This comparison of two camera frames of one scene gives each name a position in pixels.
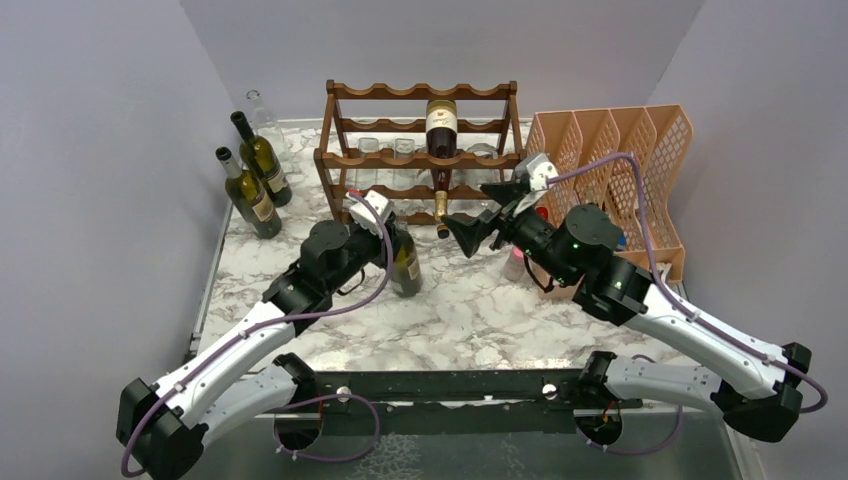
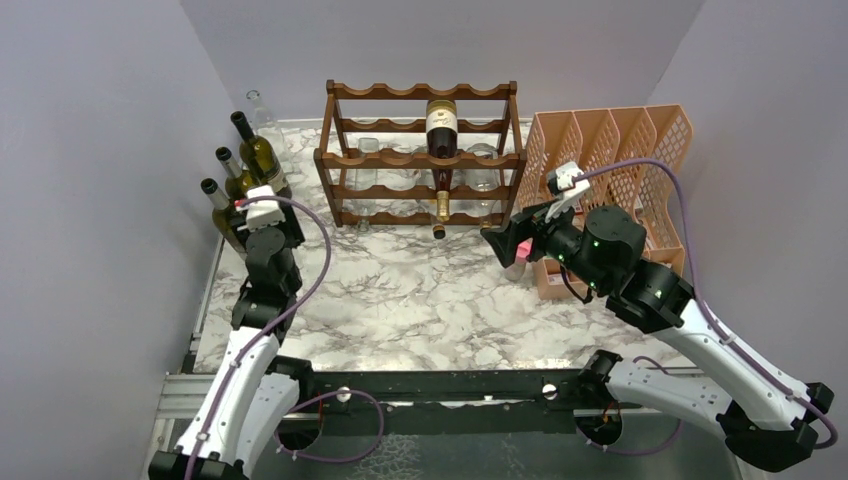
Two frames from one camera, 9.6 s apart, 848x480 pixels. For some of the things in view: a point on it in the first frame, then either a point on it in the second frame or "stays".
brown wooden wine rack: [410, 152] stays
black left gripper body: [369, 246] → [291, 227]
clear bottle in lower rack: [478, 177] stays
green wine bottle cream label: [260, 157] stays
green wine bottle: [407, 274] → [223, 215]
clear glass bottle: [265, 123] stays
